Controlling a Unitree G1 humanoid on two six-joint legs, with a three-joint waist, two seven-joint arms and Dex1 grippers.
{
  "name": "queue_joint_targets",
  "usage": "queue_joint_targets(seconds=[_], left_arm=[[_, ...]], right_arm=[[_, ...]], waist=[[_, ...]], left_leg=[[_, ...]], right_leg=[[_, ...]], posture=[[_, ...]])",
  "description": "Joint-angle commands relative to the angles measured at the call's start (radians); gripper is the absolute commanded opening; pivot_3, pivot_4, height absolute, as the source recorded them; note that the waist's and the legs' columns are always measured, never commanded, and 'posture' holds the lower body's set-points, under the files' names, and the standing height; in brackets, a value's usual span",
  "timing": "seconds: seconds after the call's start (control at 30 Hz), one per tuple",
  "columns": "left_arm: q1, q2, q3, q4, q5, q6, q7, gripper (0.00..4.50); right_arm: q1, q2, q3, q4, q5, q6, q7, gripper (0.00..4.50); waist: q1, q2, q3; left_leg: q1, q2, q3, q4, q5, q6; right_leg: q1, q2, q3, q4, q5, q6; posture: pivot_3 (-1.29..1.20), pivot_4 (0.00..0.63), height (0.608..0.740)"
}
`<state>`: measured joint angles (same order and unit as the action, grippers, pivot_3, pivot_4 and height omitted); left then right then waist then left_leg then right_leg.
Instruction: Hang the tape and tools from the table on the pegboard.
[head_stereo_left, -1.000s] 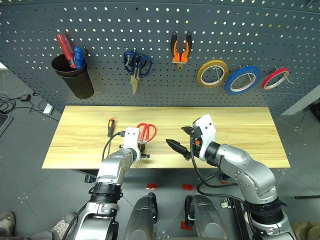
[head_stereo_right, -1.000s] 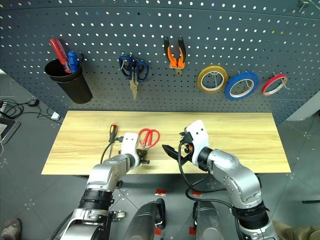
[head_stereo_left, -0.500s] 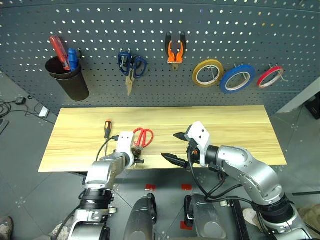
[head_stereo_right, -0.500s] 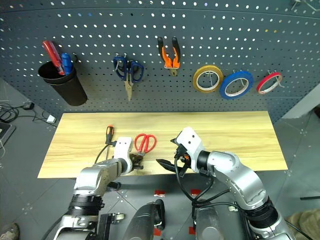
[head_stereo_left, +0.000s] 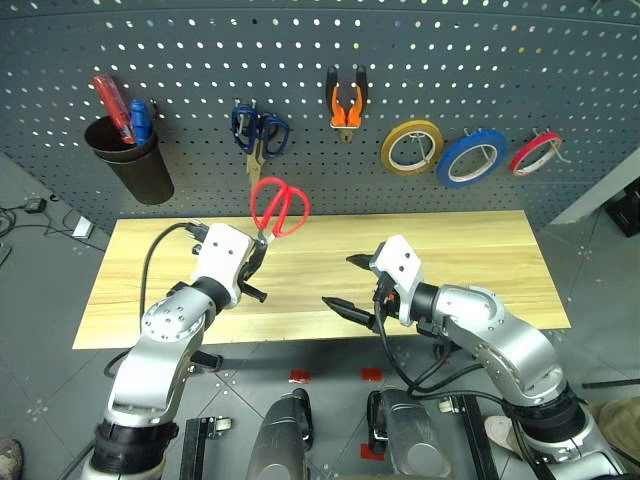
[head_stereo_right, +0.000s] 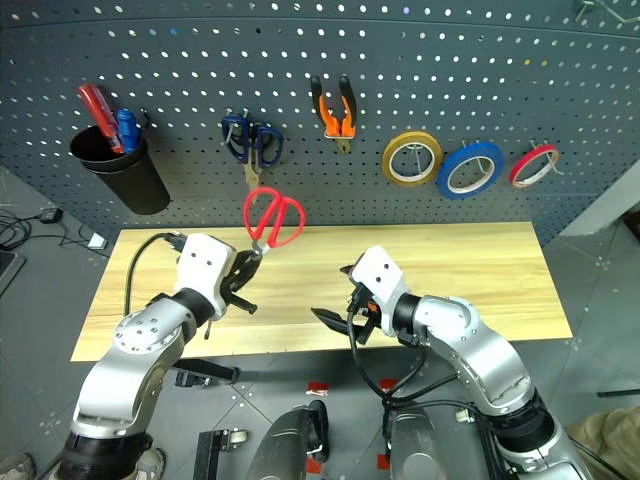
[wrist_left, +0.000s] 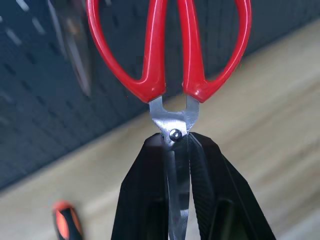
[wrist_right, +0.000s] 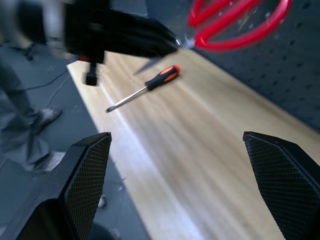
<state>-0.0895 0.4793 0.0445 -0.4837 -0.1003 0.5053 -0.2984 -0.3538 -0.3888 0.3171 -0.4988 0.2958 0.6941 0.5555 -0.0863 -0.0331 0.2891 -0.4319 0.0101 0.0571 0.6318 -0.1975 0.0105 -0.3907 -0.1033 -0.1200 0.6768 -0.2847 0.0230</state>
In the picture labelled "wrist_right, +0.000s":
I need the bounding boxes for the dark perforated pegboard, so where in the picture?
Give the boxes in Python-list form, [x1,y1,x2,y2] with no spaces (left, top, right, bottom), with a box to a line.
[111,0,320,130]

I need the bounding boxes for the white floor cable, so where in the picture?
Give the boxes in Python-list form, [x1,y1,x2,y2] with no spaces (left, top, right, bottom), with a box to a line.
[46,74,71,107]

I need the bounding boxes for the person in grey trousers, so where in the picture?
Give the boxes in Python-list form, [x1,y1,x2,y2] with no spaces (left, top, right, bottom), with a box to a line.
[0,48,66,174]

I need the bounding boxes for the red-handled scissors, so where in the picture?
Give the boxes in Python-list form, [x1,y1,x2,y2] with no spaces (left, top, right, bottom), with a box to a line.
[133,0,293,77]

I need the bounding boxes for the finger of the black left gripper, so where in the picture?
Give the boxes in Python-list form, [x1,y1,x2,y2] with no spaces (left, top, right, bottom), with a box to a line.
[103,30,179,59]
[104,7,177,45]

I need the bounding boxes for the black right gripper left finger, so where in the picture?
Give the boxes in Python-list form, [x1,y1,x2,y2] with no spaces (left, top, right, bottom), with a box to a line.
[13,131,112,240]

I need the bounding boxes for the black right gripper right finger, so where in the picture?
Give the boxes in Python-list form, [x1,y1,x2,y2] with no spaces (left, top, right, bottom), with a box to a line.
[242,131,320,240]

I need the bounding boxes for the orange and black screwdriver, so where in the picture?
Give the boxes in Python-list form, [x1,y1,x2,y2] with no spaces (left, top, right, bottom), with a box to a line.
[104,64,182,114]

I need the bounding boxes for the black floor cable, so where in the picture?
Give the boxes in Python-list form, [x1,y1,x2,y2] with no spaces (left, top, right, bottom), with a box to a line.
[23,69,70,91]

